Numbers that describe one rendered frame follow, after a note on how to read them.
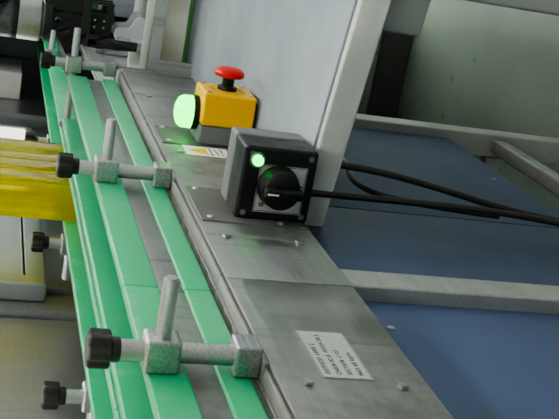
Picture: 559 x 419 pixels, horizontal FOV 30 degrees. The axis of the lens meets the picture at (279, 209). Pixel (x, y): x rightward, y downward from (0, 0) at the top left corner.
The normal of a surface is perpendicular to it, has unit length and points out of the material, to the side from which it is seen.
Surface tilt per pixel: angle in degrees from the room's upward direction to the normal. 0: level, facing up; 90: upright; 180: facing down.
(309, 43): 0
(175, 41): 90
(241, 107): 90
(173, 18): 90
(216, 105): 90
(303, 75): 0
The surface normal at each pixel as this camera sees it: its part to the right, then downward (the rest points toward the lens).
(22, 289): 0.24, 0.33
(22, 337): 0.17, -0.94
